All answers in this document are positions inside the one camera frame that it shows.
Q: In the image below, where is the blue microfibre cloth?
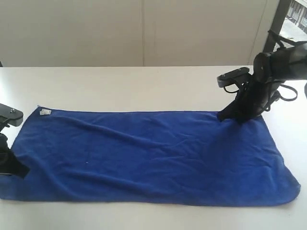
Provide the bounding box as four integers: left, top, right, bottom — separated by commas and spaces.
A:
0, 108, 301, 207

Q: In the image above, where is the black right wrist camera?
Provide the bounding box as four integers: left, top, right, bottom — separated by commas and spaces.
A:
217, 67, 251, 88

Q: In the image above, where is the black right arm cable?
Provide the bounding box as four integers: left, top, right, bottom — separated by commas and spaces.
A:
223, 28, 307, 112

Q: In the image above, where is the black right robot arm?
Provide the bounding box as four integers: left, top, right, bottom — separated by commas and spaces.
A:
217, 42, 307, 123

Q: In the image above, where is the black window frame post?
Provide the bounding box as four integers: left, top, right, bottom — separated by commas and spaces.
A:
263, 0, 291, 52

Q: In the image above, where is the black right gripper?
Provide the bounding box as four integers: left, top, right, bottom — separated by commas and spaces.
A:
217, 53, 274, 122

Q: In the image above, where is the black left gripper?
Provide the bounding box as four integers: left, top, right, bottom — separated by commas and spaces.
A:
0, 134, 30, 179

